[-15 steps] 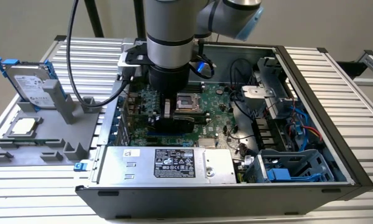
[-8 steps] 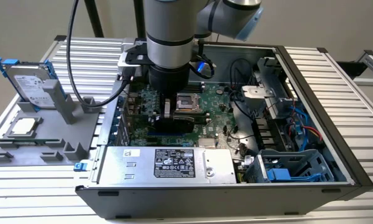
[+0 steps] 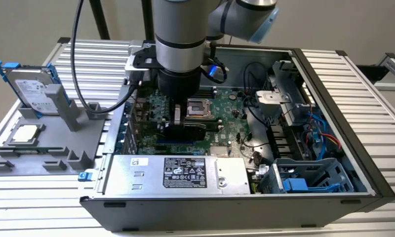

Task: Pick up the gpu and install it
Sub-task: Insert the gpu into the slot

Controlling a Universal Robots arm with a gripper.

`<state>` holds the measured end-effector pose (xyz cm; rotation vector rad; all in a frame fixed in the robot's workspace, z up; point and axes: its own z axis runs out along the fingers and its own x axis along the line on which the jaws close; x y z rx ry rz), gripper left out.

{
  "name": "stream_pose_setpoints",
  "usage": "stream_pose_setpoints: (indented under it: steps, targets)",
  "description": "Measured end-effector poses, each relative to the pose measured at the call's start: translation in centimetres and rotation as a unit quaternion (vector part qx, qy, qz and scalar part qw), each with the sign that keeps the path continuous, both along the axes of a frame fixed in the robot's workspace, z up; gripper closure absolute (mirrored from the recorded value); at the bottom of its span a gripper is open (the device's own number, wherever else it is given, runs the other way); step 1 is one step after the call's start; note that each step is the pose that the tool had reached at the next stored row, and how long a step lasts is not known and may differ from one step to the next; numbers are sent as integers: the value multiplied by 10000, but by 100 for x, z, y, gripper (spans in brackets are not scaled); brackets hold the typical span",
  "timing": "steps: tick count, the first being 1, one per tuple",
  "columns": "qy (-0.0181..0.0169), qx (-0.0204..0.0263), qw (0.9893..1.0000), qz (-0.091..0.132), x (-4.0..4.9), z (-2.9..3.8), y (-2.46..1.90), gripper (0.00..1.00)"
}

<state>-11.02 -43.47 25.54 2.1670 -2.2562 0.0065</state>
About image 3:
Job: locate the grey parts rack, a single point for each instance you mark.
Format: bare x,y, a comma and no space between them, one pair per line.
52,138

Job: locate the black stand pole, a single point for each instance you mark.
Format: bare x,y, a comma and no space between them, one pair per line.
101,19
147,19

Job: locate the blue disk connector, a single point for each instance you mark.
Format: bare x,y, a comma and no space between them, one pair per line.
294,185

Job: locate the metal CPU socket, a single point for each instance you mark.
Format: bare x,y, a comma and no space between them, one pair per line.
199,108

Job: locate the black camera with blue light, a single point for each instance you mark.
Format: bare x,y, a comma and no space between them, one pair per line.
214,70

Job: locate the blue case latch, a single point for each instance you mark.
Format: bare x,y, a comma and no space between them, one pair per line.
85,176

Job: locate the green motherboard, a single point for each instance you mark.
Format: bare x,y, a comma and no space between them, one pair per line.
230,116

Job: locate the small silver heatsink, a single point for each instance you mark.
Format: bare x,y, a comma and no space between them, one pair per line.
221,151

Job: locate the open grey PC case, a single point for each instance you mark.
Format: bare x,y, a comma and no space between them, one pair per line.
217,212

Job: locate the metal drive bracket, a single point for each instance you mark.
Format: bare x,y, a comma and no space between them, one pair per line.
284,96

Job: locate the hard disk in blue carrier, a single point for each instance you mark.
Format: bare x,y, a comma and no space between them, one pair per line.
30,91

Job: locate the metal slat side table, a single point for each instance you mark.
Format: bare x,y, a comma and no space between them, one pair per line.
393,74

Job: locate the silver power supply unit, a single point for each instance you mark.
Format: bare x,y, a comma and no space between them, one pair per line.
151,177

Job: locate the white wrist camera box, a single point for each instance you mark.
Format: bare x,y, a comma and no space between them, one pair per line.
129,66

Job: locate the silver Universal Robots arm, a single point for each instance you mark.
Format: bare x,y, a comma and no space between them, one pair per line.
181,29

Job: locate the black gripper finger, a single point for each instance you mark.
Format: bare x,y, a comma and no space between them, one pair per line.
178,113

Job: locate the grey disk bay cage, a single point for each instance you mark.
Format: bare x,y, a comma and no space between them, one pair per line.
304,168

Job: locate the silver CPU chip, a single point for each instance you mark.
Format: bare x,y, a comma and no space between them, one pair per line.
26,133

